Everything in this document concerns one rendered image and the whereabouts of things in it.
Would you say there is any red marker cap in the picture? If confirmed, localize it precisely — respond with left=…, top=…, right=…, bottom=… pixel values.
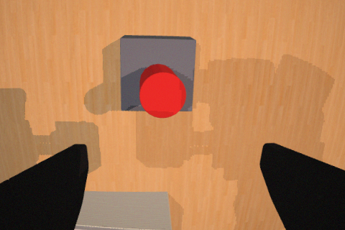
left=139, top=64, right=186, bottom=119

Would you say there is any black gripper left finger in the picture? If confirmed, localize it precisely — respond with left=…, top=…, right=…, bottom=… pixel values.
left=0, top=144, right=89, bottom=230

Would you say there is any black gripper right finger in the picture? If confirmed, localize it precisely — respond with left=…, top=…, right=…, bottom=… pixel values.
left=259, top=143, right=345, bottom=230

